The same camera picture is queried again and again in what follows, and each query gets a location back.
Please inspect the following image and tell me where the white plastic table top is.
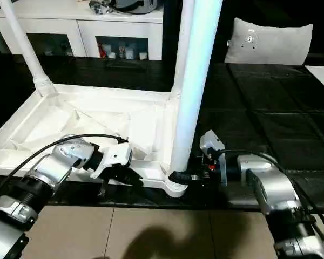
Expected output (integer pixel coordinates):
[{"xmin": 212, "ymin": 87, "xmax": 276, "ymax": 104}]
[{"xmin": 0, "ymin": 83, "xmax": 191, "ymax": 199}]

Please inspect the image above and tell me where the white plastic table leg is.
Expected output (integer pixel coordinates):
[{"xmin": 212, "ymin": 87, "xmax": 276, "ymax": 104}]
[
  {"xmin": 167, "ymin": 0, "xmax": 224, "ymax": 189},
  {"xmin": 0, "ymin": 0, "xmax": 57, "ymax": 98},
  {"xmin": 171, "ymin": 0, "xmax": 195, "ymax": 102}
]

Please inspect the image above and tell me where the black cabinet with gold label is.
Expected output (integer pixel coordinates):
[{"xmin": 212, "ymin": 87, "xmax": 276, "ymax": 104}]
[{"xmin": 161, "ymin": 0, "xmax": 238, "ymax": 65}]

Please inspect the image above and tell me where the grey pillow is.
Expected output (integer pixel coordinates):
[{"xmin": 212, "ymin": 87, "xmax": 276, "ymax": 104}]
[{"xmin": 224, "ymin": 17, "xmax": 314, "ymax": 66}]

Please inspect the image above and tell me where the white sideboard cabinet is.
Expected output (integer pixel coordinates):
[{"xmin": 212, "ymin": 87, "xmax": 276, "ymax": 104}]
[{"xmin": 0, "ymin": 5, "xmax": 164, "ymax": 62}]

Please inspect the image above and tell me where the black clutter on sideboard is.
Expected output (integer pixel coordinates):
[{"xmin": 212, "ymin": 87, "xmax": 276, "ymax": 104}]
[{"xmin": 89, "ymin": 0, "xmax": 114, "ymax": 15}]

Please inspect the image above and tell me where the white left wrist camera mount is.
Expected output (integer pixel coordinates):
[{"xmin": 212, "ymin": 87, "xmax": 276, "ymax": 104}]
[{"xmin": 90, "ymin": 142, "xmax": 134, "ymax": 180}]

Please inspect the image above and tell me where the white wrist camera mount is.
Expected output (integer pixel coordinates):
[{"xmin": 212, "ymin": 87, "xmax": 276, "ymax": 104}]
[
  {"xmin": 199, "ymin": 130, "xmax": 228, "ymax": 187},
  {"xmin": 90, "ymin": 142, "xmax": 134, "ymax": 180}
]

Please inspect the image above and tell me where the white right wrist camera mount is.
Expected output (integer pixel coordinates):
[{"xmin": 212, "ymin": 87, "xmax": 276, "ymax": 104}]
[{"xmin": 199, "ymin": 130, "xmax": 228, "ymax": 187}]

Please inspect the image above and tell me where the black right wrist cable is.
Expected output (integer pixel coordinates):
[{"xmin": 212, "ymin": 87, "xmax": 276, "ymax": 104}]
[{"xmin": 209, "ymin": 149, "xmax": 324, "ymax": 243}]

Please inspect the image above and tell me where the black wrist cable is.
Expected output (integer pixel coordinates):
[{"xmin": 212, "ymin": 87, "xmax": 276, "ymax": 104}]
[
  {"xmin": 209, "ymin": 149, "xmax": 324, "ymax": 243},
  {"xmin": 0, "ymin": 134, "xmax": 130, "ymax": 203}
]

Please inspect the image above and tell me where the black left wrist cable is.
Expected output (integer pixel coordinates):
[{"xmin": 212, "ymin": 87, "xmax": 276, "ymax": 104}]
[{"xmin": 0, "ymin": 134, "xmax": 130, "ymax": 203}]

